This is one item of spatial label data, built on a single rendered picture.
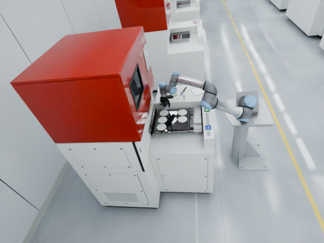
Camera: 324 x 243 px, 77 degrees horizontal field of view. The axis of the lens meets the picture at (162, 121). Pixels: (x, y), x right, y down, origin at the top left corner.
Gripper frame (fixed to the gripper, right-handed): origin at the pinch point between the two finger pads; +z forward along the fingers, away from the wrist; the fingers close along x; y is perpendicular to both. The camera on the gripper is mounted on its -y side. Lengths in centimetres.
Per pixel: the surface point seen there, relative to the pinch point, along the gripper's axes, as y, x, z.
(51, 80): 94, 3, -89
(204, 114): -10.7, 42.4, -4.4
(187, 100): -19.7, 12.7, -4.9
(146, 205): 78, 24, 78
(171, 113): 2.3, 7.9, 1.7
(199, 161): 24, 61, 22
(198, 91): -39.4, 13.5, -5.2
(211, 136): 11, 65, -4
